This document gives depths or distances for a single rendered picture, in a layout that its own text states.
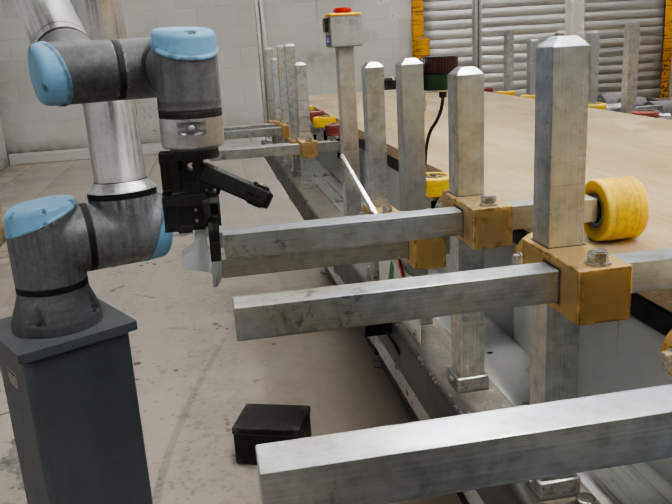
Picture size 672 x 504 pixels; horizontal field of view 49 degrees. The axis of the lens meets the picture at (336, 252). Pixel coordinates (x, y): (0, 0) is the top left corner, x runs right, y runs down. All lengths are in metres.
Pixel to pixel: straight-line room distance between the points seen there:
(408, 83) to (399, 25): 7.96
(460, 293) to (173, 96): 0.55
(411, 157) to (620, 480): 0.55
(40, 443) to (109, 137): 0.66
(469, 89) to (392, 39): 8.18
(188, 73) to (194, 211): 0.20
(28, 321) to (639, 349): 1.19
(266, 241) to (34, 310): 0.89
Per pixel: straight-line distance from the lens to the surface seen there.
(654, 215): 1.16
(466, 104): 0.93
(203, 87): 1.06
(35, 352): 1.62
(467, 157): 0.94
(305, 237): 0.87
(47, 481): 1.76
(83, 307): 1.68
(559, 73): 0.70
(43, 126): 9.07
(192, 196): 1.08
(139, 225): 1.66
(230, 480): 2.19
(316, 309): 0.63
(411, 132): 1.17
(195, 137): 1.06
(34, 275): 1.66
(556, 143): 0.70
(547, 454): 0.43
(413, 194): 1.19
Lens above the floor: 1.17
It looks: 16 degrees down
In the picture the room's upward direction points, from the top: 3 degrees counter-clockwise
